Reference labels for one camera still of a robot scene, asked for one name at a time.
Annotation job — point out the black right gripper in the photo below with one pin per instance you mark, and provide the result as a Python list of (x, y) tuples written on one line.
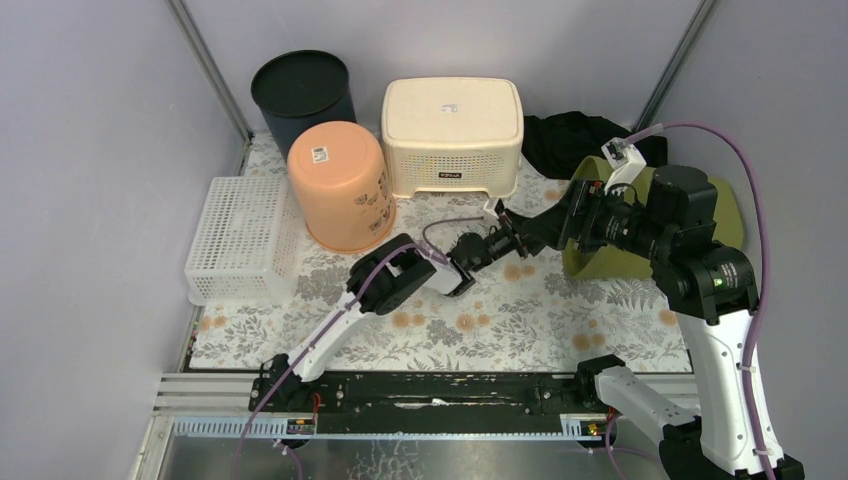
[(576, 217)]

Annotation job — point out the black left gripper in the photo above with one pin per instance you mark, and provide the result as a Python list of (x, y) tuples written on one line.
[(502, 240)]

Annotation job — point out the green ribbed waste bin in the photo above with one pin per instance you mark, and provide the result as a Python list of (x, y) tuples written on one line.
[(611, 263)]

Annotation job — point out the cream perforated plastic basket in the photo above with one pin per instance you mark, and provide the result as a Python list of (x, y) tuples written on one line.
[(452, 134)]

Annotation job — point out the orange bucket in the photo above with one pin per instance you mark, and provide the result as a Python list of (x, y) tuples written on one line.
[(340, 179)]

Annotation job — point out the dark blue cylindrical bin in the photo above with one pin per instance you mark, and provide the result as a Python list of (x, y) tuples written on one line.
[(301, 89)]

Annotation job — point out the white perforated basket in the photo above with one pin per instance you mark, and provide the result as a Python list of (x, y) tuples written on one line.
[(247, 244)]

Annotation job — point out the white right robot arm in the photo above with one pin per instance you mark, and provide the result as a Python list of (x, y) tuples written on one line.
[(713, 291)]

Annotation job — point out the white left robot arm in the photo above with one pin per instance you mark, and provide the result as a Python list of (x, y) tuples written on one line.
[(378, 284)]

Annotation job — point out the black cloth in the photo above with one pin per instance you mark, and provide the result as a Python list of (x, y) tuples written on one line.
[(556, 145)]

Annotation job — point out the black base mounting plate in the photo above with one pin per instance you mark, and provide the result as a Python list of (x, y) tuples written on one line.
[(369, 393)]

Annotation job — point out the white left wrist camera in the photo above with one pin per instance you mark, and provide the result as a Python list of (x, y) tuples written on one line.
[(494, 208)]

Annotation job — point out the slotted aluminium cable rail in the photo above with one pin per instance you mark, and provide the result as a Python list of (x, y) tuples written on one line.
[(435, 425)]

